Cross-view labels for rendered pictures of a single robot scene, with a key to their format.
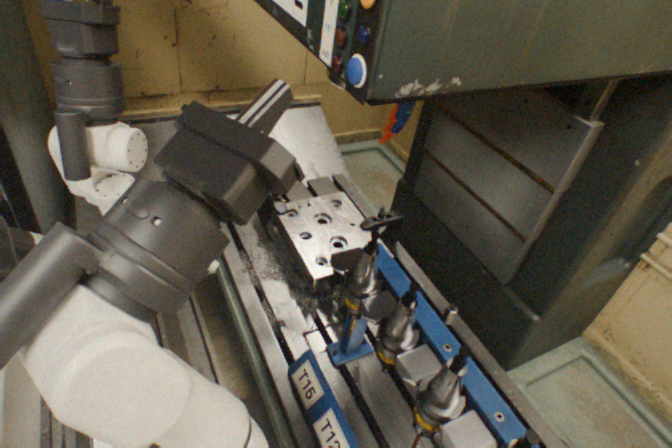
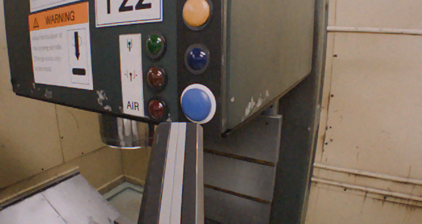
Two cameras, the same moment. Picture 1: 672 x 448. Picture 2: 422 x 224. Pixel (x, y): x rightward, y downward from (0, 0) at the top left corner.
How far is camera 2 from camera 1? 0.32 m
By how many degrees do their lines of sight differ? 36
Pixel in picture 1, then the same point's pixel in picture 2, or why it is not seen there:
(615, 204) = (308, 156)
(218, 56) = not seen: outside the picture
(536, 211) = (268, 181)
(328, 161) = (101, 210)
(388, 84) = (238, 107)
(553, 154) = (264, 143)
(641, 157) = (309, 124)
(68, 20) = not seen: outside the picture
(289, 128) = (63, 198)
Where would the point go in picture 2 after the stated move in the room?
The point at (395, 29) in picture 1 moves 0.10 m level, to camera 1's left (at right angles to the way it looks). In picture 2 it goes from (238, 41) to (119, 40)
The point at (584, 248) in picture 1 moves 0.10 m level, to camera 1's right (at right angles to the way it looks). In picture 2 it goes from (303, 189) to (319, 181)
